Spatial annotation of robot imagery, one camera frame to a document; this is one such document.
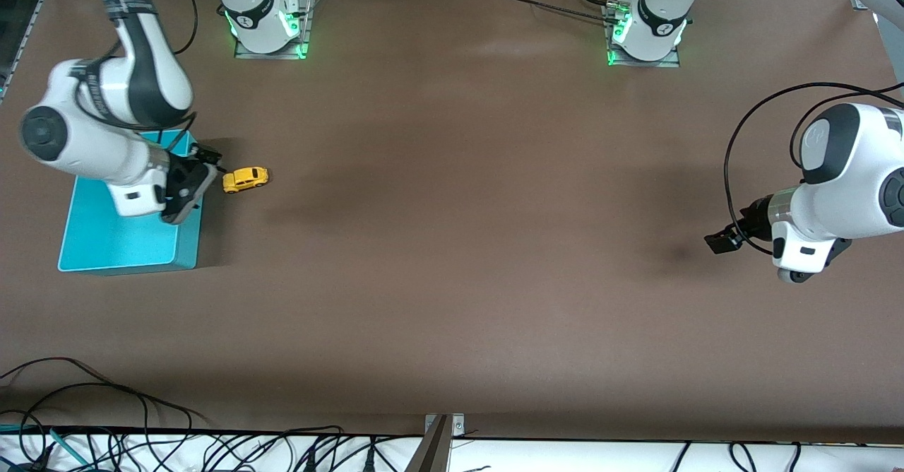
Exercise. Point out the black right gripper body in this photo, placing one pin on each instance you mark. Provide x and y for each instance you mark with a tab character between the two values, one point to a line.
185	169

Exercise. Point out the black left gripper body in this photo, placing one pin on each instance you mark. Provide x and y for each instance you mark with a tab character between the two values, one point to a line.
754	222

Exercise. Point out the yellow beetle toy car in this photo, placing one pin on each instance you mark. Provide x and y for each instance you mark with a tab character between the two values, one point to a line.
246	179

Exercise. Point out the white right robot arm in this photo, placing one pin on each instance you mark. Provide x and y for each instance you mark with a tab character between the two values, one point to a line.
92	140

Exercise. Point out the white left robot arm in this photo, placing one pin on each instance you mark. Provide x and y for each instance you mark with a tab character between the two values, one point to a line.
847	175

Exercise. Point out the turquoise plastic bin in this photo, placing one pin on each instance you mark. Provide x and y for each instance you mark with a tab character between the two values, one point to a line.
113	246

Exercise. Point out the white lower shelf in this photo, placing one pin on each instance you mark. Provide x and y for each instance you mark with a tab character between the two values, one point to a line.
565	458

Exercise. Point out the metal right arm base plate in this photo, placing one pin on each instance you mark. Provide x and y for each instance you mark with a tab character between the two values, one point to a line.
305	27

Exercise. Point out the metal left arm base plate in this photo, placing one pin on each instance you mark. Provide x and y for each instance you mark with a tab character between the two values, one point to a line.
674	58

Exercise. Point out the aluminium frame profile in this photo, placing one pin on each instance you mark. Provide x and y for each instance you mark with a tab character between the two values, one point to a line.
32	13

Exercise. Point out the small metal bracket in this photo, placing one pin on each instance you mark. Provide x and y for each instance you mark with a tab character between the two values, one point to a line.
458	424

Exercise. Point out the grey camera pole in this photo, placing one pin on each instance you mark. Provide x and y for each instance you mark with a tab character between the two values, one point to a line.
431	451

